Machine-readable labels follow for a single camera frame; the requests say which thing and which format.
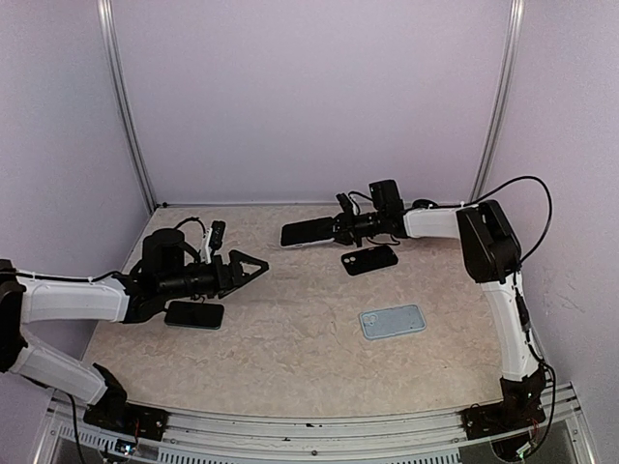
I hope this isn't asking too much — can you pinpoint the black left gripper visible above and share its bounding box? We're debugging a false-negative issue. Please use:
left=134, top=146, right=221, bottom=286
left=159, top=248, right=268, bottom=300

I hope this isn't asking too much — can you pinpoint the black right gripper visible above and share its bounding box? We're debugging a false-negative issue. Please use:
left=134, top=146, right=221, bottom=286
left=319, top=204, right=387, bottom=246

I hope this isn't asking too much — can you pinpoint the black phone case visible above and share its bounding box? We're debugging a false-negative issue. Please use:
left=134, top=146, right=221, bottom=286
left=340, top=245, right=398, bottom=276

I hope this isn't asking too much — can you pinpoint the green edged smartphone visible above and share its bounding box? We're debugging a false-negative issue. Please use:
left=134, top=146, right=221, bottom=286
left=163, top=301, right=224, bottom=330

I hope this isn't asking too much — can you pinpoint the black smartphone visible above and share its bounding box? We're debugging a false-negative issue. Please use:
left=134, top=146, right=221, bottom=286
left=280, top=217, right=335, bottom=248

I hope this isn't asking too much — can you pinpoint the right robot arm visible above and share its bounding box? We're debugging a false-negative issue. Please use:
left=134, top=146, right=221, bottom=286
left=332, top=180, right=545, bottom=429

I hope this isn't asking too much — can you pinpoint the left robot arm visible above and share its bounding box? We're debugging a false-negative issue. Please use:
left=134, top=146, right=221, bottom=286
left=1, top=221, right=269, bottom=430

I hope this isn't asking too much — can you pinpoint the light blue phone case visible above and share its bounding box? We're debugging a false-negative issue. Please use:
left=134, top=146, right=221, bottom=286
left=359, top=304, right=427, bottom=340

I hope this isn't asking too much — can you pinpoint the dark green mug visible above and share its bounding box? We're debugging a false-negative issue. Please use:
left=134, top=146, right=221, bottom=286
left=411, top=198, right=437, bottom=210

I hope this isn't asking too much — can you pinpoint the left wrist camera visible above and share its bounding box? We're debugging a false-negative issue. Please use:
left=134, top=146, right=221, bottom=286
left=199, top=220, right=226, bottom=264

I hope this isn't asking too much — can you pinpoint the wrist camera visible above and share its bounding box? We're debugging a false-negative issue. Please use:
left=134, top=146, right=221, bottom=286
left=336, top=192, right=361, bottom=216
left=199, top=220, right=226, bottom=264

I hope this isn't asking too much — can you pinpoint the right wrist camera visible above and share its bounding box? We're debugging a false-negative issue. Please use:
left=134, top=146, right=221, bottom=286
left=336, top=192, right=361, bottom=216

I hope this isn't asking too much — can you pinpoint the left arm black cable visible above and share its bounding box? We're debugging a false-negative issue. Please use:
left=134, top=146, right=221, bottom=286
left=173, top=217, right=209, bottom=257

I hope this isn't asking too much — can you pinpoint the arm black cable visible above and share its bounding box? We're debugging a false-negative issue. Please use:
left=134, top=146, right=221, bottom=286
left=173, top=217, right=209, bottom=257
left=466, top=176, right=555, bottom=291

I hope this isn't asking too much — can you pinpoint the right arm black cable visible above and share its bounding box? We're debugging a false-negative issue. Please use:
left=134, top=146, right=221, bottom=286
left=466, top=176, right=555, bottom=291

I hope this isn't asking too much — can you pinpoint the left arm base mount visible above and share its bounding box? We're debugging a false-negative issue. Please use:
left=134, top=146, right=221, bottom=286
left=83, top=391, right=169, bottom=442

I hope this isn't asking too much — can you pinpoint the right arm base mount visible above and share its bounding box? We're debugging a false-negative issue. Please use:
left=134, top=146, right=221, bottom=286
left=459, top=382, right=545, bottom=440

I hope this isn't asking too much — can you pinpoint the right aluminium frame post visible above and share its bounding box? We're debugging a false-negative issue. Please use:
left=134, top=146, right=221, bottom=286
left=469, top=0, right=525, bottom=201

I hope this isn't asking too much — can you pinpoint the aluminium frame post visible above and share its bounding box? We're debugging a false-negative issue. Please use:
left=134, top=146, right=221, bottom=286
left=97, top=0, right=158, bottom=215
left=469, top=0, right=525, bottom=201

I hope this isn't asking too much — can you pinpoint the front aluminium rail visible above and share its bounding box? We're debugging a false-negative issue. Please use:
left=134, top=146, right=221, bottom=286
left=30, top=385, right=598, bottom=463

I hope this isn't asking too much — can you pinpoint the left aluminium frame post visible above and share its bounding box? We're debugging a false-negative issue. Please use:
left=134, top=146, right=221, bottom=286
left=97, top=0, right=158, bottom=215

